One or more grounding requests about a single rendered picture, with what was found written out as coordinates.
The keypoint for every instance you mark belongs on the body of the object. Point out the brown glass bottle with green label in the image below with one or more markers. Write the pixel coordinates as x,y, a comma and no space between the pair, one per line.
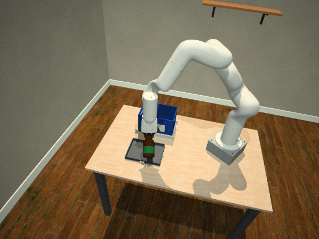
148,147

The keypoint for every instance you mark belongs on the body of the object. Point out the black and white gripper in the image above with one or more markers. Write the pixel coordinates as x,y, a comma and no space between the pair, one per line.
149,127

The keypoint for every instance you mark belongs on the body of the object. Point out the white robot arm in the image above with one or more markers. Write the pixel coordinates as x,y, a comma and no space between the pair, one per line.
215,55

